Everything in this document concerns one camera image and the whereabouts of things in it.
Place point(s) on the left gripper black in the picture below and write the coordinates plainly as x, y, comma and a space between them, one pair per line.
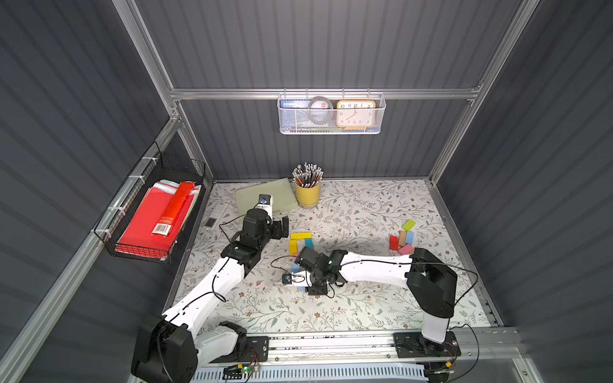
278, 227

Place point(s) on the yellow block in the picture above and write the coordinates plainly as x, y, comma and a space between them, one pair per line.
293, 247
301, 235

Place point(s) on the red block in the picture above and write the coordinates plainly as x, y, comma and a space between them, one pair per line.
394, 243

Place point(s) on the lime green block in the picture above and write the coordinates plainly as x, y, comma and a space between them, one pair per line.
409, 225

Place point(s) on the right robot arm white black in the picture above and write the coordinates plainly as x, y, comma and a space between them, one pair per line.
431, 282

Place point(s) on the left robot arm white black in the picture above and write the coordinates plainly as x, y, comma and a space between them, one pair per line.
172, 347

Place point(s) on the pale green book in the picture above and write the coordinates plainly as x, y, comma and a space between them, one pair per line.
283, 197

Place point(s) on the yellow pencil cup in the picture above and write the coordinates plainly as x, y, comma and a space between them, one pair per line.
307, 197

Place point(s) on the bundle of pencils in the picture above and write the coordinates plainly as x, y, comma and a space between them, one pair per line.
307, 175

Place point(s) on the white remote control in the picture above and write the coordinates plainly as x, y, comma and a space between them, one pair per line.
216, 215

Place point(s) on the natural wood block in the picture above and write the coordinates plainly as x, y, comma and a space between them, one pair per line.
402, 235

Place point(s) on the long pink block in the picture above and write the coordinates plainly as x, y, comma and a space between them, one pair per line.
406, 250

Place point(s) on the red long box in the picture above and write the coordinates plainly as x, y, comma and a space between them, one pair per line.
172, 211

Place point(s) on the yellow alarm clock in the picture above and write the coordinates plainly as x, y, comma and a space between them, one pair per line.
356, 114

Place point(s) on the grey tape roll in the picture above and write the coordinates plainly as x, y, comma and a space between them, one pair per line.
319, 111

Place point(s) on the red folder stack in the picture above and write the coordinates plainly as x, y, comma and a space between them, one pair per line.
137, 239

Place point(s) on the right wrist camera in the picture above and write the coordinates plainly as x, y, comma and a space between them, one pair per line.
296, 280

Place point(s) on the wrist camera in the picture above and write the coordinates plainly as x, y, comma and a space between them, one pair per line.
265, 203
296, 280

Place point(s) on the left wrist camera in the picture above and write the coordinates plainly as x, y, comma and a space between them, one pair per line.
265, 203

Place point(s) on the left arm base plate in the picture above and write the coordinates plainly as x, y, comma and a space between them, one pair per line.
248, 349

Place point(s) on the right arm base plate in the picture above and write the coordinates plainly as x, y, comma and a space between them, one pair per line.
415, 345

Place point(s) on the white wire wall basket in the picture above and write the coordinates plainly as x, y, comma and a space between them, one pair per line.
293, 119

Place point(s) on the black wire side basket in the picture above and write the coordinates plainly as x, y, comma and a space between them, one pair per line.
160, 166

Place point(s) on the aluminium rail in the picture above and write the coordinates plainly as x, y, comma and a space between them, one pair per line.
496, 342

